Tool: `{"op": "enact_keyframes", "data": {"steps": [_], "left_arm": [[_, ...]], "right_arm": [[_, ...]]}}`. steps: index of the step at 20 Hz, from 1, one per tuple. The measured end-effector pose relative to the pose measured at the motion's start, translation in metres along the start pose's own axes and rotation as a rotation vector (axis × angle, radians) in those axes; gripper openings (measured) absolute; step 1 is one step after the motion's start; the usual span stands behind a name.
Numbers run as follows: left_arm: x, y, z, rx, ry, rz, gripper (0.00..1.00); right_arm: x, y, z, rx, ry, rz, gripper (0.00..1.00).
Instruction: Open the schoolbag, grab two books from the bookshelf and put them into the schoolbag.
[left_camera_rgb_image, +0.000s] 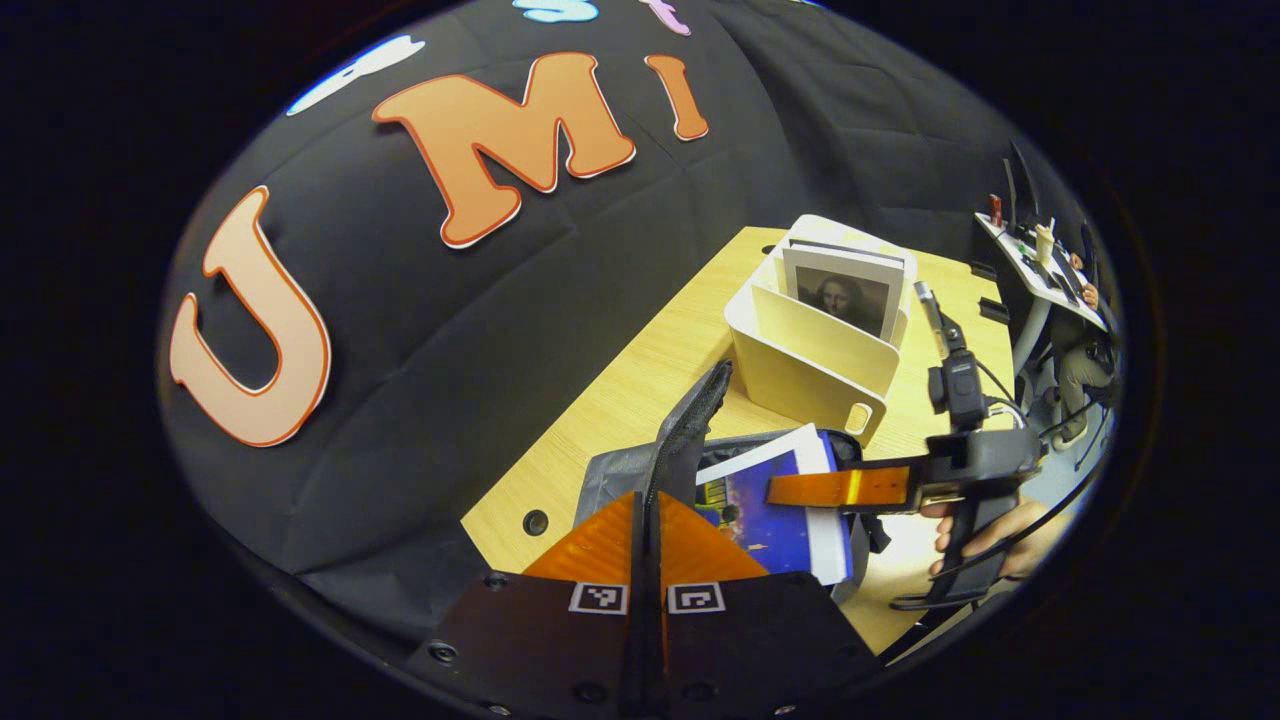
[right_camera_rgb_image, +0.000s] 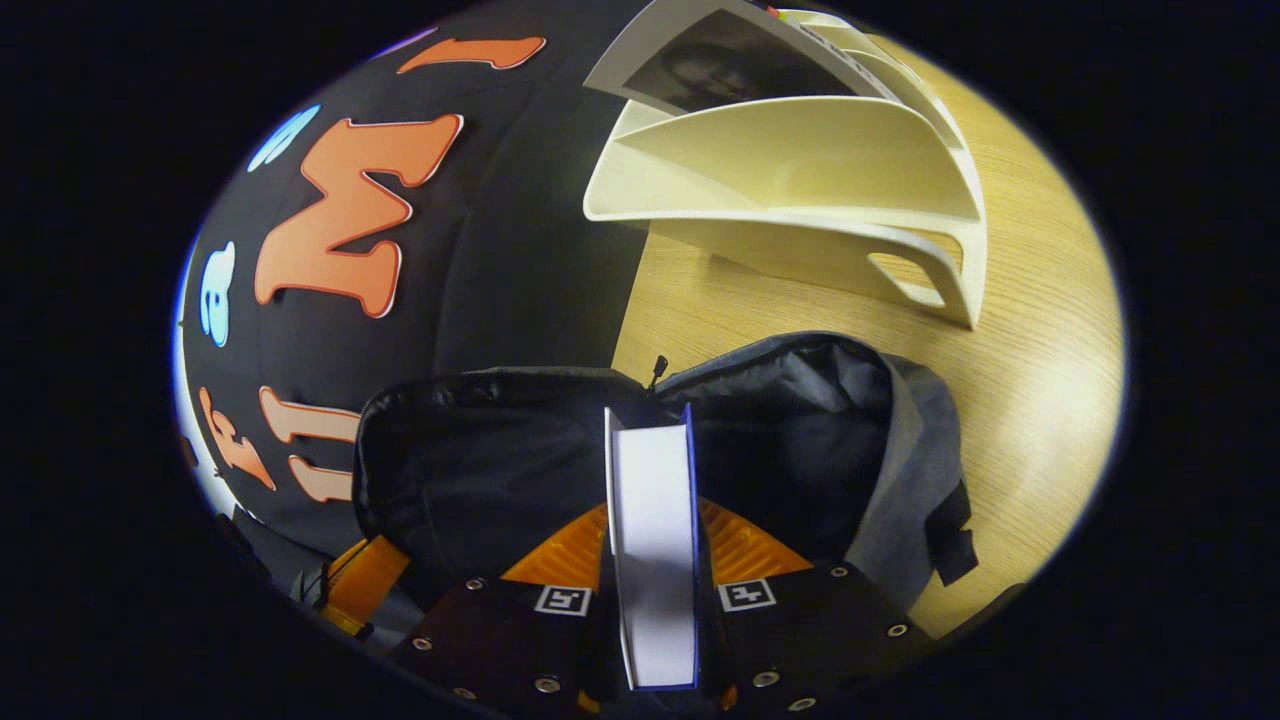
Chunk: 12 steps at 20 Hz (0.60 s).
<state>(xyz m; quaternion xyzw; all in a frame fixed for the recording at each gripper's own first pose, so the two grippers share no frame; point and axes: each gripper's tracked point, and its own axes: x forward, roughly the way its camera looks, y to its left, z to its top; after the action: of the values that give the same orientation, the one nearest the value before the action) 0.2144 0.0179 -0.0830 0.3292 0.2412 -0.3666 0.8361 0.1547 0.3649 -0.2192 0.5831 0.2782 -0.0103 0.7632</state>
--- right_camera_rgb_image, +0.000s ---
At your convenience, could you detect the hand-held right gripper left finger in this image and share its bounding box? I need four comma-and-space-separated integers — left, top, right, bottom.
385, 500, 623, 719

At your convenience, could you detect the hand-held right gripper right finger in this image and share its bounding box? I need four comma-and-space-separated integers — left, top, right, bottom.
695, 497, 936, 716

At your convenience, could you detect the blue night cover book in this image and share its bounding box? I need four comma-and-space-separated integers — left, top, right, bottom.
603, 403, 701, 693

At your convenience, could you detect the grey schoolbag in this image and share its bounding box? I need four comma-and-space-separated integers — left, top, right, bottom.
352, 332, 979, 616

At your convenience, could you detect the white bookshelf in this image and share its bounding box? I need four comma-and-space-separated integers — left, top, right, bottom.
583, 5, 989, 331

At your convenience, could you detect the grey portrait cover book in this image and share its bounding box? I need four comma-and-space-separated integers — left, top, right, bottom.
585, 0, 901, 116

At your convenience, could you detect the black backdrop cloth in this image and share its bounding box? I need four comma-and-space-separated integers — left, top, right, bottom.
175, 0, 661, 601

